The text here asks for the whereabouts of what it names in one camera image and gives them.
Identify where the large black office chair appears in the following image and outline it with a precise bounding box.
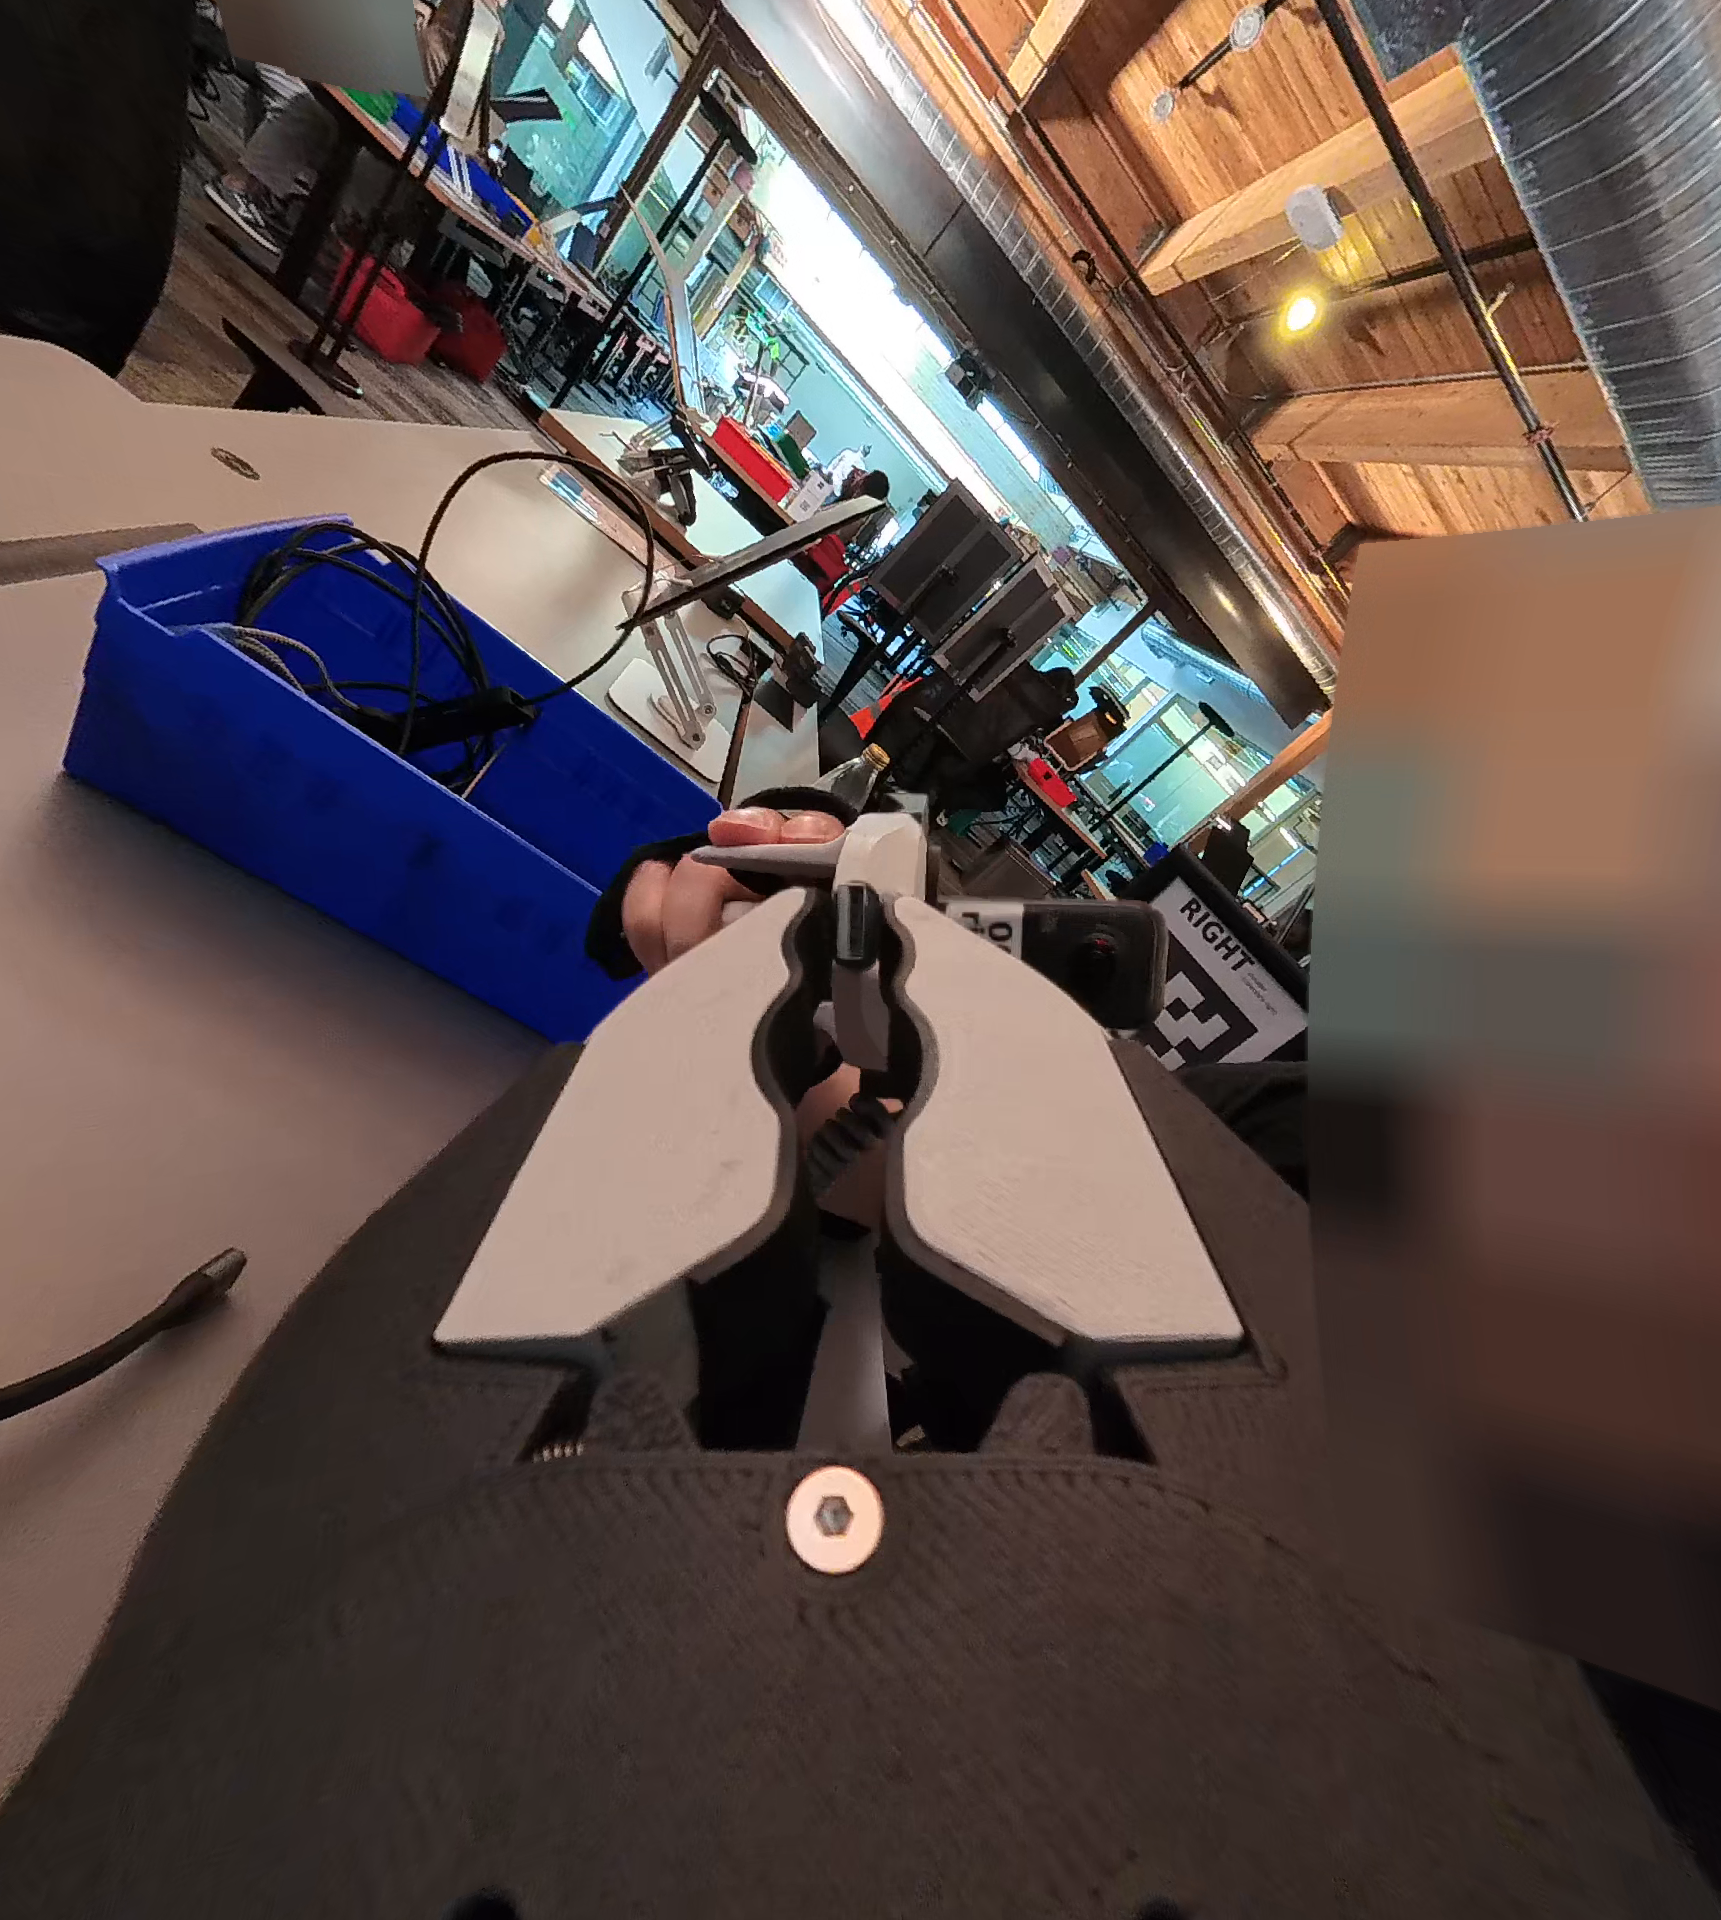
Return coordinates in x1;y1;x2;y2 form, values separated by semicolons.
0;0;197;380

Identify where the braided usb cable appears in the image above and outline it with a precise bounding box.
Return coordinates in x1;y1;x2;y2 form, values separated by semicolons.
192;618;352;701

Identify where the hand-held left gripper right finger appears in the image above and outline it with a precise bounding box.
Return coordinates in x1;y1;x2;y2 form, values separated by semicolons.
879;894;1247;1350

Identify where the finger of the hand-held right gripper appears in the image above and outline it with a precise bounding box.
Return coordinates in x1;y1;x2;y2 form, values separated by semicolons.
687;840;862;902

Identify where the red storage crate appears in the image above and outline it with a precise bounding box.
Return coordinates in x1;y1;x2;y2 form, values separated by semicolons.
335;246;509;378

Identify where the thin black cable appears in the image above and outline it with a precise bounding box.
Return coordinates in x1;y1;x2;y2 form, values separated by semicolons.
237;447;658;761

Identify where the white document stand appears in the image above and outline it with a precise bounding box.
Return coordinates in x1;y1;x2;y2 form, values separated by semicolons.
605;502;893;752

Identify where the black framed printed sign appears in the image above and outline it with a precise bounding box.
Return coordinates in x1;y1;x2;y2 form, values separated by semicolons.
1136;816;1313;1074

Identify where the blue plastic bin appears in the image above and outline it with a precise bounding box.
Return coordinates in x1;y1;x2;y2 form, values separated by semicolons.
62;515;726;1049

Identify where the silver ceiling duct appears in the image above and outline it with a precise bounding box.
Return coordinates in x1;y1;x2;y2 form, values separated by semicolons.
1461;0;1721;513

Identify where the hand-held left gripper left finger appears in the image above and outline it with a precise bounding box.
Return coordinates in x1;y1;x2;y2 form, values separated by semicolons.
432;885;820;1349

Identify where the black usb cable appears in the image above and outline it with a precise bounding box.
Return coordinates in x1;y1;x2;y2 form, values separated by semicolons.
0;1248;251;1461

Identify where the person's right hand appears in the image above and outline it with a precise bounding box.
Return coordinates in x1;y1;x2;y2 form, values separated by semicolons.
625;804;847;981

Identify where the black printed t-shirt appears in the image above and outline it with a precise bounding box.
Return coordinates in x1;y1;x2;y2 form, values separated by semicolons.
1191;1051;1313;1202

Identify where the black road case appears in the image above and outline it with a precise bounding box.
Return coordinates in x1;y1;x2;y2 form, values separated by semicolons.
867;481;1035;633
934;562;1086;709

